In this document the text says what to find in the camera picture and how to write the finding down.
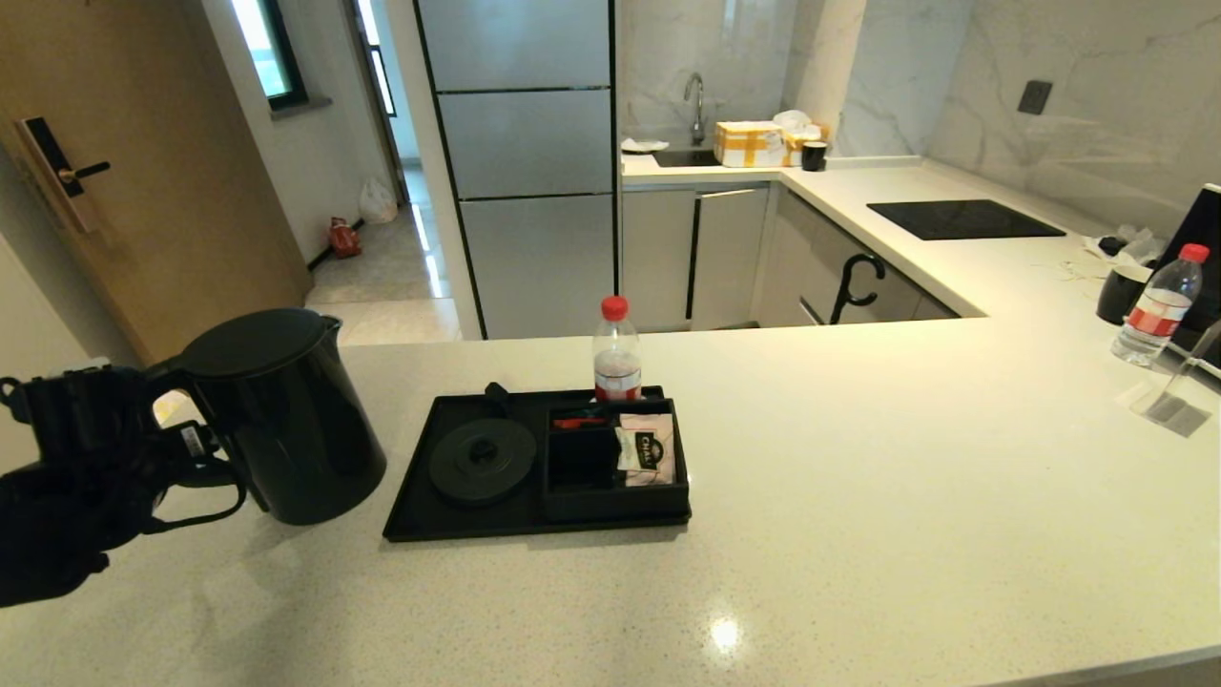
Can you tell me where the grey sink base cabinet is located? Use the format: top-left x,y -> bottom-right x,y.
620,183 -> 772,334

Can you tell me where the beige tea bag sachet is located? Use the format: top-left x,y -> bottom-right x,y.
615,413 -> 676,487

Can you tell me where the black curved hook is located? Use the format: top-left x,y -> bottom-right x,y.
829,253 -> 887,326

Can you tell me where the black compartment organizer box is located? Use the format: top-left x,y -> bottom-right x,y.
544,399 -> 691,523

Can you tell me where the dark framed window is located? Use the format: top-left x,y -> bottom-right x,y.
229,0 -> 333,120

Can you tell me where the chrome faucet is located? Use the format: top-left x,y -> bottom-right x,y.
683,73 -> 708,146

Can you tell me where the clear water bottle red cap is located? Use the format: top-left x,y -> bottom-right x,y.
593,296 -> 643,403
1110,243 -> 1211,367

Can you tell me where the white crumpled tissue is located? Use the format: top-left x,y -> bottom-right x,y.
1083,225 -> 1167,268

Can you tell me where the black electric kettle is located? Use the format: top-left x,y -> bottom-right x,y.
148,307 -> 387,526

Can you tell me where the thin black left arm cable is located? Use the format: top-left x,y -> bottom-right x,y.
143,458 -> 249,531

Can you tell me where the black serving tray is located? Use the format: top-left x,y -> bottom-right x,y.
383,386 -> 693,543

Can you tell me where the black induction cooktop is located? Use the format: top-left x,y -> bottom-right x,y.
866,199 -> 1067,241

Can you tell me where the small box yellow tape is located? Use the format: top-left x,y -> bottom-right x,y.
782,126 -> 829,168

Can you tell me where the white plastic bag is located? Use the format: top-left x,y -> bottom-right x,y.
359,177 -> 399,225

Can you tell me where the round black kettle base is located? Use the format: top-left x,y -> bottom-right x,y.
427,418 -> 538,507

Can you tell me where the silver refrigerator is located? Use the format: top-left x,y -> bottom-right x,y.
412,0 -> 621,341

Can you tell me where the brown wooden door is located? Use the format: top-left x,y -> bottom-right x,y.
0,0 -> 313,368

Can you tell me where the black monitor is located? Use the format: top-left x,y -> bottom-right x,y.
1149,184 -> 1221,368

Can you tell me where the grey cooktop base cabinet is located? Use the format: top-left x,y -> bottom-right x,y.
754,183 -> 962,328

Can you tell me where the cardboard box yellow tape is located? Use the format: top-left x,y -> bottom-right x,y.
714,121 -> 786,169

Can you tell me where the black door lock handle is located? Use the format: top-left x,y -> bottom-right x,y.
14,116 -> 111,235

